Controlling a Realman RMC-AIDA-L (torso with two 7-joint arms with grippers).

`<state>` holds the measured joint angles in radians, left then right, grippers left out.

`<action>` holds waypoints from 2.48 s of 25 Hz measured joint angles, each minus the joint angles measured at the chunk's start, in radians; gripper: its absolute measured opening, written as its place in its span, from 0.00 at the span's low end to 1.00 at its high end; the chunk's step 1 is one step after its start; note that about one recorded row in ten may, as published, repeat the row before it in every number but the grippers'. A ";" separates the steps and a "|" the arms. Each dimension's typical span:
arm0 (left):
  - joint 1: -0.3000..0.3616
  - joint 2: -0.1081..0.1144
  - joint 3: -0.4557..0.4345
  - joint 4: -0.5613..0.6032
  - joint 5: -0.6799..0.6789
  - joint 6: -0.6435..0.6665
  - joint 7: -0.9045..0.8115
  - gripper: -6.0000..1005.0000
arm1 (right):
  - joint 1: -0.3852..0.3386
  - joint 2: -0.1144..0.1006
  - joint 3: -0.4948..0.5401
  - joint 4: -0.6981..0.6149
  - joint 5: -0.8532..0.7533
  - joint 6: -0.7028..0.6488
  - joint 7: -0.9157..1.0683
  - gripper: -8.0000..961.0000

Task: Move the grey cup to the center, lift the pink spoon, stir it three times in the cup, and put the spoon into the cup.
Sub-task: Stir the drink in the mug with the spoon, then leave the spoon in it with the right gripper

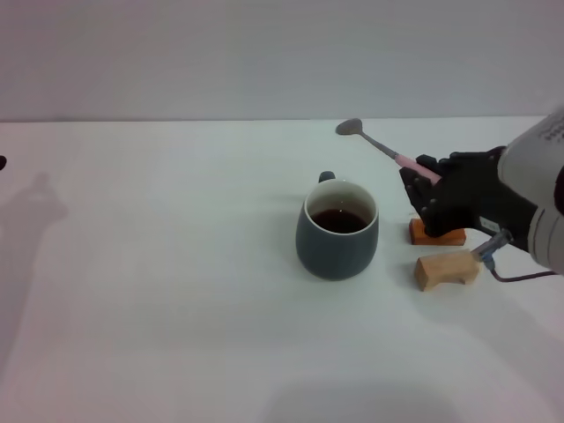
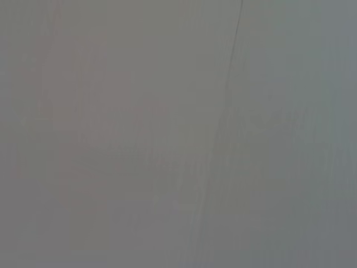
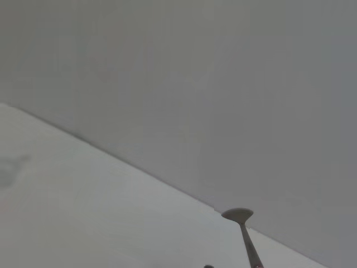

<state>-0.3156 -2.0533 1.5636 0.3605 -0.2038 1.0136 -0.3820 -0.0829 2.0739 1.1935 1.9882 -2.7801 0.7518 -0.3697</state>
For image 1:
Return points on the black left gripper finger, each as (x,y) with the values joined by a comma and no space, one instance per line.
(2,162)

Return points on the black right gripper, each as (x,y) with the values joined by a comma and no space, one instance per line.
(476,198)

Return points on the grey ceramic coffee cup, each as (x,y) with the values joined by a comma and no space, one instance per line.
(335,257)

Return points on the orange brown wooden block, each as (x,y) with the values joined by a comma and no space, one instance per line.
(454,238)

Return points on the light wooden bridge block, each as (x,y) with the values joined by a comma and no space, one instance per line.
(440,269)

